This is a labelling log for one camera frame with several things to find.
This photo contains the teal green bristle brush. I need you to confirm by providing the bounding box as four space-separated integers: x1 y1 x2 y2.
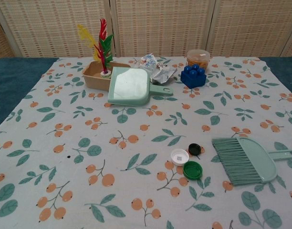
211 136 292 187

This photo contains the white bottle cap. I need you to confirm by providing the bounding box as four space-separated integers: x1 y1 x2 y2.
170 148 190 167

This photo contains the black bottle cap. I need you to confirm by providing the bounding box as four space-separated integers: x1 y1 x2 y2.
188 143 202 156

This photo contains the green bottle cap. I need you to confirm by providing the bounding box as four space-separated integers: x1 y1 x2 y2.
183 161 204 179

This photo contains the floral leaf print tablecloth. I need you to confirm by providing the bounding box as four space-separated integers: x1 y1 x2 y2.
0 56 292 229

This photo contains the mint green dustpan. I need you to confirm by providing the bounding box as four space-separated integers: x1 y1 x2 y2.
107 66 175 106

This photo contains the silver foil snack bag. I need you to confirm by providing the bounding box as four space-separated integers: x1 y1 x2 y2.
149 62 177 85

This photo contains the blue white snack bag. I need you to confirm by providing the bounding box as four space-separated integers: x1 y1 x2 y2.
136 53 158 72

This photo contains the blue toy building block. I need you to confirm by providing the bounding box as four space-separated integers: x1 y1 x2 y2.
180 65 207 90

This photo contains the tan plastic tray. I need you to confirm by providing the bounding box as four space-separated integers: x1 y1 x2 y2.
82 61 132 91

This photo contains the clear plastic snack jar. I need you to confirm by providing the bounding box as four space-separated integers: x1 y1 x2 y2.
186 49 210 72

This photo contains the colourful feather shuttlecock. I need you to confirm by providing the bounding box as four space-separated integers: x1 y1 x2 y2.
77 18 115 79

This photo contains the woven bamboo folding screen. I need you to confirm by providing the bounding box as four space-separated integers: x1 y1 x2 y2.
0 0 292 60

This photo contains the blue fabric table cover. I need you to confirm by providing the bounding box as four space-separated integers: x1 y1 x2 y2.
0 56 292 132

